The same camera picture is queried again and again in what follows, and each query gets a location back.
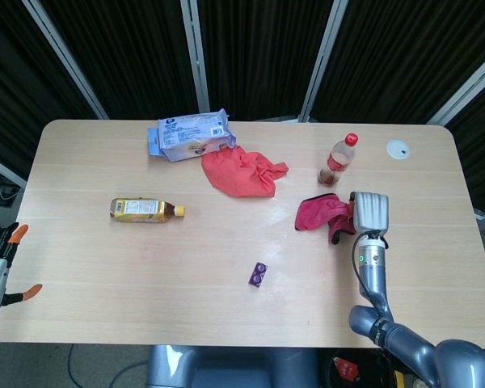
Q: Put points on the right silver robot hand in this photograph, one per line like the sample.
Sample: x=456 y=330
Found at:
x=371 y=214

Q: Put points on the small pink cloth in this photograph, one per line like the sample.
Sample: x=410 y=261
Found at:
x=321 y=216

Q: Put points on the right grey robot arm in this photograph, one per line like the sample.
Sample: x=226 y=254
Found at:
x=392 y=315

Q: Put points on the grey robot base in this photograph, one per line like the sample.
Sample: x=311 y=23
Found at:
x=230 y=365

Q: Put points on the purple toy block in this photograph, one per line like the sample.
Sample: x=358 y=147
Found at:
x=258 y=274

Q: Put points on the large coral red cloth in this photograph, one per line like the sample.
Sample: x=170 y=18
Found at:
x=242 y=171

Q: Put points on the clear bottle with red cap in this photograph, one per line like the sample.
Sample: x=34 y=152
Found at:
x=337 y=161

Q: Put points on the black bin with red item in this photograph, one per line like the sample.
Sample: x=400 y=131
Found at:
x=349 y=368

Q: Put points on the yellow label tea bottle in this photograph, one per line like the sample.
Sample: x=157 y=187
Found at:
x=143 y=210

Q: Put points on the blue white snack package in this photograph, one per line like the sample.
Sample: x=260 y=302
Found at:
x=190 y=137

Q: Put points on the white folding screen frame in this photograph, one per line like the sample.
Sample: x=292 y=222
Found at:
x=196 y=56

